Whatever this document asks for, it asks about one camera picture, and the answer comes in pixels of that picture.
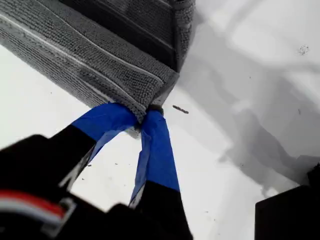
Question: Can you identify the red white gripper wire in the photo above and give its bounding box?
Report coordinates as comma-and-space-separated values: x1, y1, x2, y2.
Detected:
0, 188, 66, 225

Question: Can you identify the grey white-striped towel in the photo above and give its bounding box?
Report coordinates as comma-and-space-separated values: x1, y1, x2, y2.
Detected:
0, 0, 197, 125

